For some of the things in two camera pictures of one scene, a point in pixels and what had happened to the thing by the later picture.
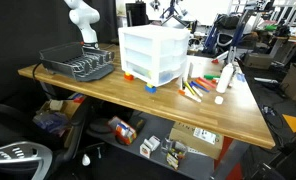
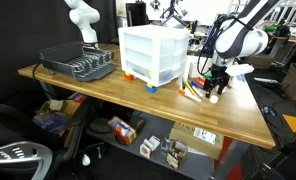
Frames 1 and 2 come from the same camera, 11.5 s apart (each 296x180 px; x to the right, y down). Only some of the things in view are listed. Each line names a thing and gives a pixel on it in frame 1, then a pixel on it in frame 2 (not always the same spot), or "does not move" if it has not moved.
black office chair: [19, 150] does not move
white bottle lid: [219, 100] to [214, 99]
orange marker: [202, 84] does not move
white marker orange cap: [192, 96] does not move
